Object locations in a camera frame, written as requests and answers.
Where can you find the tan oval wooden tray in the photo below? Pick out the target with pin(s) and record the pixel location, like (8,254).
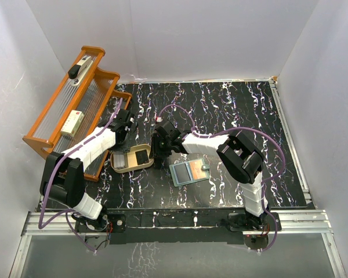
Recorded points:
(130,159)

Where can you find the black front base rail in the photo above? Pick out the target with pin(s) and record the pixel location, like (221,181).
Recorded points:
(179,225)

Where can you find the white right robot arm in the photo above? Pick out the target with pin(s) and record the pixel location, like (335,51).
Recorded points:
(240,156)

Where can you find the white card stack in tray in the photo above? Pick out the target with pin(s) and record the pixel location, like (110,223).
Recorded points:
(119,161)

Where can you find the white small cardboard box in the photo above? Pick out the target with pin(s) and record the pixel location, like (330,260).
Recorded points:
(72,123)

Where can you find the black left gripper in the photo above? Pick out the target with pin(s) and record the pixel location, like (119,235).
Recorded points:
(124,147)

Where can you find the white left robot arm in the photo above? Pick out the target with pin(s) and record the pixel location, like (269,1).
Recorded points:
(63,178)

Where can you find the orange wooden shelf rack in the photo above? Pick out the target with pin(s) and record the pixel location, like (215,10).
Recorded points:
(90,95)

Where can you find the mint green card holder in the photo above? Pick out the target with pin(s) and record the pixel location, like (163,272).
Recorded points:
(205,167)

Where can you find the black and white stapler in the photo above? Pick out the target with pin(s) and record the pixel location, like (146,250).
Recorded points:
(79,70)

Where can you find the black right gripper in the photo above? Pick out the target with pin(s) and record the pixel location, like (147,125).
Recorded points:
(156,152)

